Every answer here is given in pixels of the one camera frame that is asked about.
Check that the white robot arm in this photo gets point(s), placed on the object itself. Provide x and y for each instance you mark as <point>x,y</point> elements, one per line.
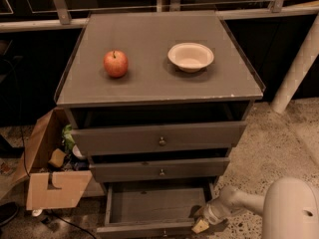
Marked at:
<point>289,209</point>

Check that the grey drawer cabinet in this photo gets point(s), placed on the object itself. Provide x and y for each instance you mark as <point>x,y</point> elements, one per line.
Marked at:
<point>154,91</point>

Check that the green plastic bag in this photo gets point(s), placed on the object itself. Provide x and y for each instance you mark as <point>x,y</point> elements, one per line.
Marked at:
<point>67,138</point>

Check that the red apple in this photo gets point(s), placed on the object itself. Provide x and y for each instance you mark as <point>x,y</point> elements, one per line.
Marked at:
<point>116,63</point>

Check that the white diagonal post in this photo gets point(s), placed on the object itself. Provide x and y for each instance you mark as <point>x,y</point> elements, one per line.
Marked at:
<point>298,70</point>

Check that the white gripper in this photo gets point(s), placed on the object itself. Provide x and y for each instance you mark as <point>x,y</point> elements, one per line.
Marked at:
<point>210,213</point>

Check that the white bowl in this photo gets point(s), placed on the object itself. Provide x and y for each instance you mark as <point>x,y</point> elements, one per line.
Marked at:
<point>190,57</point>

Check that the grey top drawer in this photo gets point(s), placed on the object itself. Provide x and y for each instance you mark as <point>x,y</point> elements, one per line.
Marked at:
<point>158,138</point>

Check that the metal railing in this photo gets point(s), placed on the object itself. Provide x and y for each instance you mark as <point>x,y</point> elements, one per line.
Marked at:
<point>33,15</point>

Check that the grey middle drawer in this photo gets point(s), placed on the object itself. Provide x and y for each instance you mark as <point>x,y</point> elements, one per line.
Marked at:
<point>156,170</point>

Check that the yellow sponge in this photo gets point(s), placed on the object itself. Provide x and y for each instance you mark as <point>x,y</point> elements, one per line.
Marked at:
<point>57,158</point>

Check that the grey drawer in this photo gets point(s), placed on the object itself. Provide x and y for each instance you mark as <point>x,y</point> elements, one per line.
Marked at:
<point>156,170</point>
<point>162,209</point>
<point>158,138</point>

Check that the grey bottom drawer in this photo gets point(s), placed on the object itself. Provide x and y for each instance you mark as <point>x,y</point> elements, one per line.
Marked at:
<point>162,209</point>

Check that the brown cardboard box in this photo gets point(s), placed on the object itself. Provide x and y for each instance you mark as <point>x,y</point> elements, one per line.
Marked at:
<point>49,190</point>

